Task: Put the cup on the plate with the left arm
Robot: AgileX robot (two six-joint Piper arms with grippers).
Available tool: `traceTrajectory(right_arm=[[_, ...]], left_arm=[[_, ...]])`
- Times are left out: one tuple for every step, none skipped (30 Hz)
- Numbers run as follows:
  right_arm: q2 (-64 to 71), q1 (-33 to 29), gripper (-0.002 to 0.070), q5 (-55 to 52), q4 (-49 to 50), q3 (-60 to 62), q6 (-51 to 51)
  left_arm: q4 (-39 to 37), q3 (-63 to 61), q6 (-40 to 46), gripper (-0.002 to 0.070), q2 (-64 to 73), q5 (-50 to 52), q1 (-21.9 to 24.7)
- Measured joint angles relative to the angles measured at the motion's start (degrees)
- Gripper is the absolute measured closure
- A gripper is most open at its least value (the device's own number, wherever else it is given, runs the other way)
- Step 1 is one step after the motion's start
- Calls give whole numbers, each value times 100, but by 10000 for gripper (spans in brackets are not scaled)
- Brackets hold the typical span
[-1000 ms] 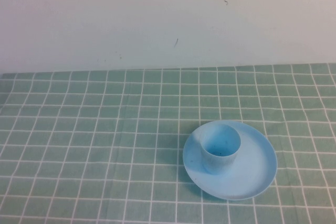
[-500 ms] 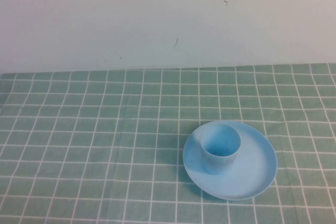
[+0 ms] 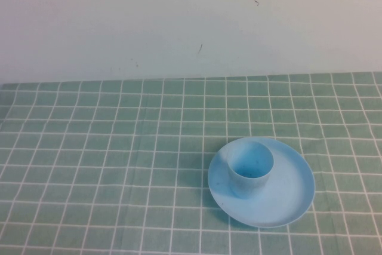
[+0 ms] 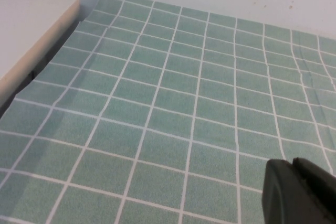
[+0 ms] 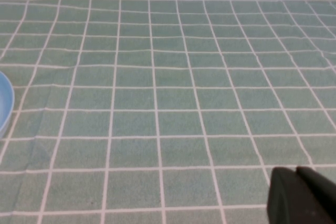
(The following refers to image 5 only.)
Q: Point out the green checked tablecloth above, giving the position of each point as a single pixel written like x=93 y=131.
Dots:
x=168 y=108

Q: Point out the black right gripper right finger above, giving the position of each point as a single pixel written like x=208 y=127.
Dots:
x=320 y=184

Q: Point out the light blue plate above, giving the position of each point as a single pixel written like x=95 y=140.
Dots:
x=5 y=100

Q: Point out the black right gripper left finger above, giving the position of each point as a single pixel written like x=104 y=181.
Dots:
x=291 y=203

